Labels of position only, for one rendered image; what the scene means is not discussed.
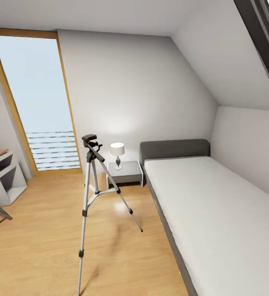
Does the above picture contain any camera tripod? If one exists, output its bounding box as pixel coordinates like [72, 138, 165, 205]
[77, 134, 143, 296]

